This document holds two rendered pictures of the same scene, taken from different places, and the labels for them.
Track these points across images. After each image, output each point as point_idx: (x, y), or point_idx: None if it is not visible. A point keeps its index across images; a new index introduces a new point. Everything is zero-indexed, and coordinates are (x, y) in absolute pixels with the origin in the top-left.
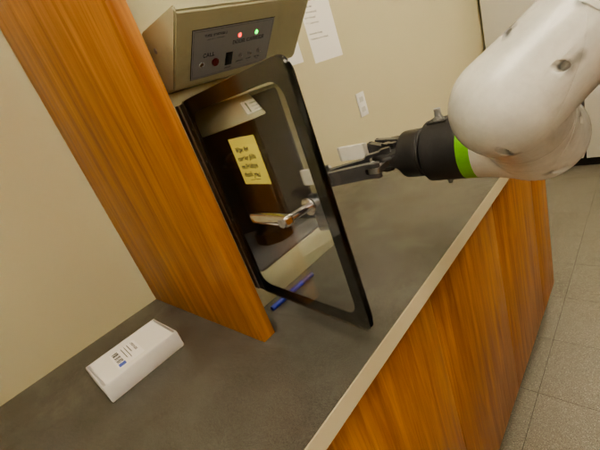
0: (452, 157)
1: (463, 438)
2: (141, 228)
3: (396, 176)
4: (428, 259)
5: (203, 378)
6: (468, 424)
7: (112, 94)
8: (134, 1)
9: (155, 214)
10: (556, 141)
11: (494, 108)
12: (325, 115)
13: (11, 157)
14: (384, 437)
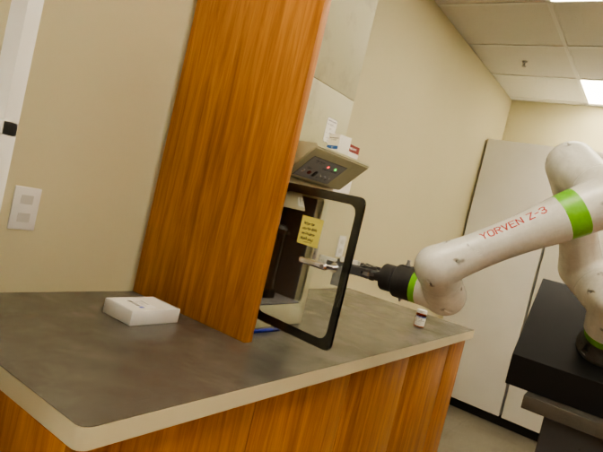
0: (406, 284)
1: None
2: (187, 231)
3: (348, 312)
4: (360, 353)
5: (200, 340)
6: None
7: (255, 157)
8: None
9: (217, 229)
10: (448, 291)
11: (432, 263)
12: None
13: (130, 136)
14: (288, 441)
